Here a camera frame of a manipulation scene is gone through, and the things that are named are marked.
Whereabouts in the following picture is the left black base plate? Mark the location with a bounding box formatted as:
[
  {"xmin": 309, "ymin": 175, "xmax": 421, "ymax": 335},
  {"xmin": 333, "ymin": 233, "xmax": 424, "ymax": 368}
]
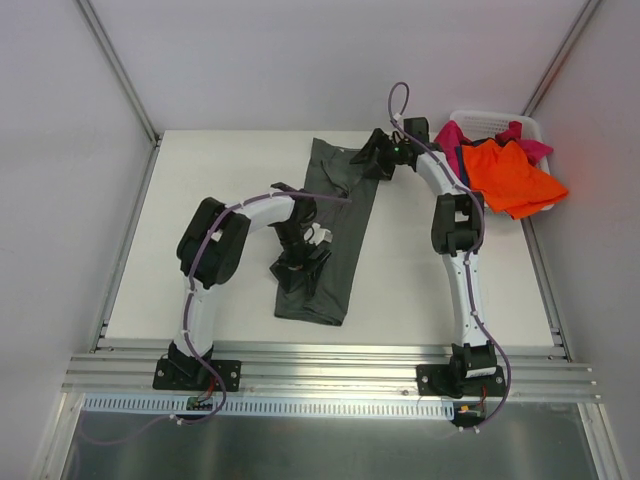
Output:
[{"xmin": 152, "ymin": 358, "xmax": 242, "ymax": 392}]

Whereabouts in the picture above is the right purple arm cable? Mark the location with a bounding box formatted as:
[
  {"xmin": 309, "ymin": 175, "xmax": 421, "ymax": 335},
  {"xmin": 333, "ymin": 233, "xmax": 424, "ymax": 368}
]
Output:
[{"xmin": 388, "ymin": 82, "xmax": 513, "ymax": 434}]

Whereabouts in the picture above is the right small circuit board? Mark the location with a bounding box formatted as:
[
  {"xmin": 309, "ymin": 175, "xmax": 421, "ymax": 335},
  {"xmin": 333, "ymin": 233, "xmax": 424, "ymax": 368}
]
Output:
[{"xmin": 457, "ymin": 403, "xmax": 486, "ymax": 418}]

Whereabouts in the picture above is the white plastic laundry basket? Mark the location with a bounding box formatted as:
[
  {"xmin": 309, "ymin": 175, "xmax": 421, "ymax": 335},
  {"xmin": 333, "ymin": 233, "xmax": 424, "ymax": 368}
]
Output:
[{"xmin": 437, "ymin": 116, "xmax": 553, "ymax": 219}]

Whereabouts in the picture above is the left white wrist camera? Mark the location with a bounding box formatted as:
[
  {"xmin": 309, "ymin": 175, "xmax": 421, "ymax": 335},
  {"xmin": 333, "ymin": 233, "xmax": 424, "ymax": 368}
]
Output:
[{"xmin": 308, "ymin": 227, "xmax": 333, "ymax": 245}]

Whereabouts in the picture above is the dark grey t-shirt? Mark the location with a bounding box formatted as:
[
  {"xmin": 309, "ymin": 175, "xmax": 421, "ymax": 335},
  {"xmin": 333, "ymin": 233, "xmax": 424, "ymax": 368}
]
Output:
[{"xmin": 272, "ymin": 137, "xmax": 379, "ymax": 327}]

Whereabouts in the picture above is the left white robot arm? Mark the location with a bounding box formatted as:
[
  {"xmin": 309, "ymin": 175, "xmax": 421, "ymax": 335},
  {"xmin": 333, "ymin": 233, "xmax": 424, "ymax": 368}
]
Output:
[{"xmin": 167, "ymin": 183, "xmax": 346, "ymax": 388}]

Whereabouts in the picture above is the left small circuit board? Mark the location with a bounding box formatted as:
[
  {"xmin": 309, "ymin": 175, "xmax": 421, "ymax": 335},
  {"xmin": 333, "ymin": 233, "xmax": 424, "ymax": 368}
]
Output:
[{"xmin": 186, "ymin": 396, "xmax": 213, "ymax": 411}]

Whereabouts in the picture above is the small circuit board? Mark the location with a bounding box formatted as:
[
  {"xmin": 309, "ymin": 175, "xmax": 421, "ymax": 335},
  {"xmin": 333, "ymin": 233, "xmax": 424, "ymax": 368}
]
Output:
[
  {"xmin": 457, "ymin": 403, "xmax": 486, "ymax": 418},
  {"xmin": 186, "ymin": 396, "xmax": 213, "ymax": 411}
]

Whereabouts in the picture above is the navy blue t-shirt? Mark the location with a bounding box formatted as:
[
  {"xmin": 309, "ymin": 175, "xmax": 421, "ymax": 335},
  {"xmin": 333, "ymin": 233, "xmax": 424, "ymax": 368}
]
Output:
[{"xmin": 454, "ymin": 146, "xmax": 471, "ymax": 189}]

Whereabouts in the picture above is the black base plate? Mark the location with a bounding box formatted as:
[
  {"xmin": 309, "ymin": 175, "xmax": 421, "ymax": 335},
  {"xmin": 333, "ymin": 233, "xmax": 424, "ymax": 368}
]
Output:
[
  {"xmin": 415, "ymin": 364, "xmax": 506, "ymax": 399},
  {"xmin": 152, "ymin": 358, "xmax": 242, "ymax": 392}
]

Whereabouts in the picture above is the aluminium mounting rail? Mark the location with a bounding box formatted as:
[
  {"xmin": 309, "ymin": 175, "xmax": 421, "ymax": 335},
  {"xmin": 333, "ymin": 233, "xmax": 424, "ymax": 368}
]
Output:
[{"xmin": 62, "ymin": 339, "xmax": 604, "ymax": 403}]

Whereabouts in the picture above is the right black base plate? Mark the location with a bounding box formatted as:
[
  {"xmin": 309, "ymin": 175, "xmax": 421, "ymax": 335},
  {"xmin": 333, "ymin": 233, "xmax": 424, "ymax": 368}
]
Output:
[{"xmin": 415, "ymin": 364, "xmax": 506, "ymax": 399}]

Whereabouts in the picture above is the magenta t-shirt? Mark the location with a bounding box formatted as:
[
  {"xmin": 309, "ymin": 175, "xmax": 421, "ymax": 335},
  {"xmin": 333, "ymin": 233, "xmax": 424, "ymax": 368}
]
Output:
[{"xmin": 435, "ymin": 120, "xmax": 553, "ymax": 177}]

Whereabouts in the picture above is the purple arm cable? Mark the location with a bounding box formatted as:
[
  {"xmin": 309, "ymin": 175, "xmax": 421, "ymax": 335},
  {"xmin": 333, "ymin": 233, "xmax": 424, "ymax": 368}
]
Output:
[
  {"xmin": 388, "ymin": 82, "xmax": 513, "ymax": 434},
  {"xmin": 180, "ymin": 191, "xmax": 354, "ymax": 427}
]

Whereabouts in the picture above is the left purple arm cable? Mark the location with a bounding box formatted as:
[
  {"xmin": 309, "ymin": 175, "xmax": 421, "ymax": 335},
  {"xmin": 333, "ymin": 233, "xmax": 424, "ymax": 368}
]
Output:
[{"xmin": 180, "ymin": 191, "xmax": 354, "ymax": 427}]

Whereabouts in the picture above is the orange t-shirt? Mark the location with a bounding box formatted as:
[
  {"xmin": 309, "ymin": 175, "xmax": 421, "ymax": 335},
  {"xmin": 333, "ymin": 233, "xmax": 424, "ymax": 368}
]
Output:
[{"xmin": 462, "ymin": 139, "xmax": 569, "ymax": 220}]

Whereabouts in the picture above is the white slotted cable duct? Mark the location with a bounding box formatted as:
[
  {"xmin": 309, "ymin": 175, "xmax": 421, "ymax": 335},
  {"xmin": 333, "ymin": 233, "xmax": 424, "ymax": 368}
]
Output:
[{"xmin": 82, "ymin": 394, "xmax": 454, "ymax": 421}]

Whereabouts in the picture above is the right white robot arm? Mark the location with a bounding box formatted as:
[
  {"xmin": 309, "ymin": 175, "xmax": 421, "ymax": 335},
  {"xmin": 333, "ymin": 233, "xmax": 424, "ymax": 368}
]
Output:
[{"xmin": 351, "ymin": 118, "xmax": 508, "ymax": 399}]

